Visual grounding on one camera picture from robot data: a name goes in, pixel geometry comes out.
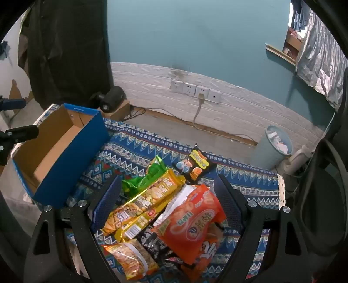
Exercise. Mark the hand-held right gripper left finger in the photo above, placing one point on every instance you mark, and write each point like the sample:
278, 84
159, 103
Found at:
107, 202

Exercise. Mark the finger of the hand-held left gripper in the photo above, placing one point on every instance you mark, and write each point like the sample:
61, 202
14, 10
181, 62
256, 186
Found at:
13, 104
21, 134

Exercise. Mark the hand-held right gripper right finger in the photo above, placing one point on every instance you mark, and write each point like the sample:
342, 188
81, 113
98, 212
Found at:
227, 200

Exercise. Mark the yellow snack packet red label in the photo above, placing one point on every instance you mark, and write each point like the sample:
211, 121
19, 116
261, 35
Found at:
136, 225

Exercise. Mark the large orange snack bag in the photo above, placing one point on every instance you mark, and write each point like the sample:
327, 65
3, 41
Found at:
190, 225

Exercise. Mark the long yellow snack packet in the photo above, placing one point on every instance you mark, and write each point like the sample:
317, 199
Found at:
152, 193

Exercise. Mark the green snack packet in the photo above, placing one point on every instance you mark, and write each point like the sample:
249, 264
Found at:
146, 177

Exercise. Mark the silver orange snack packet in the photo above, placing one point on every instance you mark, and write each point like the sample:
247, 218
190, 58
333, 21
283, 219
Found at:
179, 197

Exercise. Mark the blue cardboard box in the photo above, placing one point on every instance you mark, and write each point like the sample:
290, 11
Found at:
81, 152

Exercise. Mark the small black snack packet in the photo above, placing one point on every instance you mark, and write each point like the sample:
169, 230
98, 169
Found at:
195, 166

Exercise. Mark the orange yellow snack packet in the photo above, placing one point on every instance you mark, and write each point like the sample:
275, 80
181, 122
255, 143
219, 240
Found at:
127, 258

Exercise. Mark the light blue trash bin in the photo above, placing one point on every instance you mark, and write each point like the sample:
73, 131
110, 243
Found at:
263, 152

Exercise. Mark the black white snack packet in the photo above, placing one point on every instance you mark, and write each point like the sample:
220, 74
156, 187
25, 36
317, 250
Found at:
155, 242

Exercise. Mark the blue patterned blanket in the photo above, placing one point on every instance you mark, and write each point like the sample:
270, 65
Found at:
152, 147

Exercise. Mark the dark hanging cloth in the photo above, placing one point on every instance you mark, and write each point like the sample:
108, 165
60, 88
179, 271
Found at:
68, 49

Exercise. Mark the white plastic appliance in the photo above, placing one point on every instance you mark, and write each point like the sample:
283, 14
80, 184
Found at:
295, 162

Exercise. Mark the small brown cardboard box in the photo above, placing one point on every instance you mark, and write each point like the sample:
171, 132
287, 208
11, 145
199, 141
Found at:
121, 111

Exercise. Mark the black cylindrical device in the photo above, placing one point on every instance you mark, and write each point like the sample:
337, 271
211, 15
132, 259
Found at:
112, 98

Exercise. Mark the wooden board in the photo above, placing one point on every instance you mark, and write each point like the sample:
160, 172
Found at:
280, 54

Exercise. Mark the silver foil curtain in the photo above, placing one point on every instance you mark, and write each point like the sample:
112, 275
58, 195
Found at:
318, 57

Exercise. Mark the blue hanging clothes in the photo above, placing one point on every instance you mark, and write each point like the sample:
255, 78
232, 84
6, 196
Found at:
300, 19

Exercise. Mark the white wall socket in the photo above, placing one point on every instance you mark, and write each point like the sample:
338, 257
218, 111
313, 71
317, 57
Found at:
176, 86
214, 96
189, 89
201, 91

